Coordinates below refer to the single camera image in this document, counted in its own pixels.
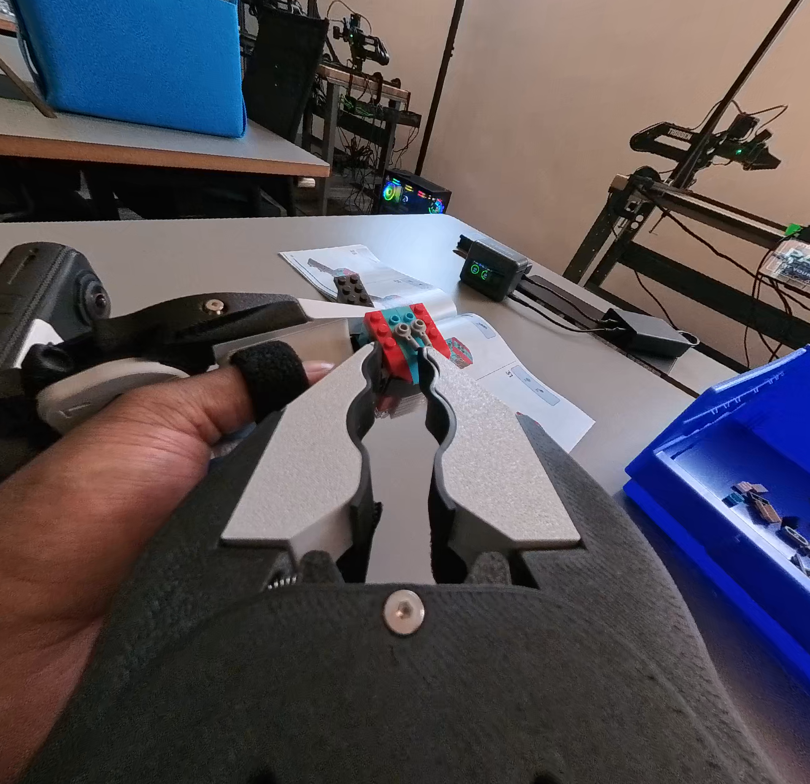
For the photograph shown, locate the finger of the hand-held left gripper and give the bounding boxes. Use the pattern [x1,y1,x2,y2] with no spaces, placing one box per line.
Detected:
[266,298,369,370]

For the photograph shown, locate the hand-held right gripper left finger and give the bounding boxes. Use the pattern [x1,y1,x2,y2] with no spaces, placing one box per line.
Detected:
[220,345,383,585]

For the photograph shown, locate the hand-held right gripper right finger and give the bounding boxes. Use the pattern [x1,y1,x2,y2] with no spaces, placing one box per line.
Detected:
[419,346,584,585]

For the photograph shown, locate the toy brick truck model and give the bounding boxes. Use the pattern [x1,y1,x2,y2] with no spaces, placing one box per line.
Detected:
[332,271,451,421]

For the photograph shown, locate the blue plastic bin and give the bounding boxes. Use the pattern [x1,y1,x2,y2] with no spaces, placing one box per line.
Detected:
[623,346,810,696]

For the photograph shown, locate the pile of toy bricks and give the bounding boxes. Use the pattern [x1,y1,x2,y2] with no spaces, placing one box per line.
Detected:
[724,480,810,576]

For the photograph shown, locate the grey desk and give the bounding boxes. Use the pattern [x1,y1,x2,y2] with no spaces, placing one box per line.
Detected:
[0,214,810,784]

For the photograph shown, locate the person's left hand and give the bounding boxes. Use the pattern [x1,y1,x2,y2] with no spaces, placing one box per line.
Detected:
[0,360,336,784]

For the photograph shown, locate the open instruction booklet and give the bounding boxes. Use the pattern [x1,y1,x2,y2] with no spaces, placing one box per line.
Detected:
[280,245,596,454]

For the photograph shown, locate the computer tower coloured lights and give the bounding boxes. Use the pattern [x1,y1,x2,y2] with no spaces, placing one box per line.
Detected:
[380,169,451,215]

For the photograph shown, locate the black power station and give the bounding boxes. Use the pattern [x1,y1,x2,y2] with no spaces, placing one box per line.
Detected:
[459,238,531,302]

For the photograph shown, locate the wood-edged white table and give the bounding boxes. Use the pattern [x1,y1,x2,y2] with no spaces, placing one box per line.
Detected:
[0,97,331,218]

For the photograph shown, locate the black flat tablet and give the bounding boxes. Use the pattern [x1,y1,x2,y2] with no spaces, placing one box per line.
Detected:
[509,274,634,342]

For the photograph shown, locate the grey power adapter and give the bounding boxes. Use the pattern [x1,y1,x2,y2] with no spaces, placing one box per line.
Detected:
[601,308,700,359]

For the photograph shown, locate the computer monitor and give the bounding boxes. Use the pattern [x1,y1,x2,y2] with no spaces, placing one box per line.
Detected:
[243,2,330,142]

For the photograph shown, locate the blue padded panel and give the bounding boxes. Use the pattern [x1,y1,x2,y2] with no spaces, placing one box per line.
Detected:
[3,0,248,139]

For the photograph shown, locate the black power cable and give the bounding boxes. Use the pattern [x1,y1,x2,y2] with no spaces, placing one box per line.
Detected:
[508,289,619,333]

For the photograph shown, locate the black table frame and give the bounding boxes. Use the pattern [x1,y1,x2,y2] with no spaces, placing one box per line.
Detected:
[302,62,424,216]

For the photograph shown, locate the black metal frame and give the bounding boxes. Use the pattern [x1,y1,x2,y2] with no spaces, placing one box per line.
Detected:
[562,0,810,356]

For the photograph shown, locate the black robot arm with camera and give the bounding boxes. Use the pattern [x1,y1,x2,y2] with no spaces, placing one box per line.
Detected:
[629,114,783,172]

